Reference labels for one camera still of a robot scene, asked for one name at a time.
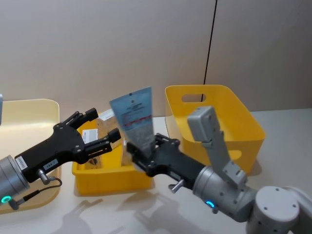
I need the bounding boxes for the large yellow handled basket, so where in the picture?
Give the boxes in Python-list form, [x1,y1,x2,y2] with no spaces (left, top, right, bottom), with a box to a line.
[164,84,267,174]

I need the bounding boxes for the white labelled packet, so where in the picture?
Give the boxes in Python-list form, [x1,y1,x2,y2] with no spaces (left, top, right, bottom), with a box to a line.
[81,128,99,145]

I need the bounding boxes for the small brown packet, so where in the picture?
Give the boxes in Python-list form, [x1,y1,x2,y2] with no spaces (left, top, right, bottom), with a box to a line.
[84,157,102,170]

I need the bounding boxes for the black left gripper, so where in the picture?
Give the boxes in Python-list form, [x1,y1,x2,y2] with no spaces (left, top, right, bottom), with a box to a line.
[14,108,122,184]

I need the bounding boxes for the small yellow plastic bin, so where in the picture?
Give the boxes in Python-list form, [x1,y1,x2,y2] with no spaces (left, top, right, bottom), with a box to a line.
[71,113,155,196]

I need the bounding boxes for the silver right wrist plug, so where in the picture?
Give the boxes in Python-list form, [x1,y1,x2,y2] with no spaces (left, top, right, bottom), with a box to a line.
[168,179,185,194]

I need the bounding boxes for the thin black wall cable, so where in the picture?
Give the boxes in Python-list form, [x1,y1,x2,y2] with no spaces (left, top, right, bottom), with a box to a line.
[201,0,218,102]

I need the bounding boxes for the blue grey squeeze tube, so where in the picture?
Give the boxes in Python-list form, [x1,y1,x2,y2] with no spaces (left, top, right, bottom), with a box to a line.
[109,86,157,159]

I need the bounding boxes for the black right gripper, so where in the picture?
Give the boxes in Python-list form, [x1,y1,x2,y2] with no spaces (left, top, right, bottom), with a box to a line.
[125,133,206,189]

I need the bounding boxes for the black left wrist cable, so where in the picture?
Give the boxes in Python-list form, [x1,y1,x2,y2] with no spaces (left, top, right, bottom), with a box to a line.
[11,169,63,211]

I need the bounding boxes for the cream plastic basket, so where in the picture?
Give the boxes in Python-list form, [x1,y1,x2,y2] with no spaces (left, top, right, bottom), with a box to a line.
[0,98,61,215]

